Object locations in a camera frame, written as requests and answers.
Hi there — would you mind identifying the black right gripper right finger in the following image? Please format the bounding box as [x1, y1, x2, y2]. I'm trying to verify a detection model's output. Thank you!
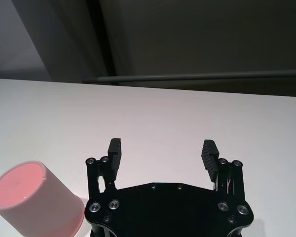
[201, 139, 245, 200]

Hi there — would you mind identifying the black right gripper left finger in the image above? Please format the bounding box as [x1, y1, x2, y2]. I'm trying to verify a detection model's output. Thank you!
[85, 138, 123, 198]

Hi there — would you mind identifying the pink plastic cup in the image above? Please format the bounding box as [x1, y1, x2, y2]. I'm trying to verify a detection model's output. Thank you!
[0, 160, 85, 237]

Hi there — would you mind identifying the black slotted frame upright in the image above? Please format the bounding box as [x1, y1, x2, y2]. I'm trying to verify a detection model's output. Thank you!
[85, 0, 118, 85]

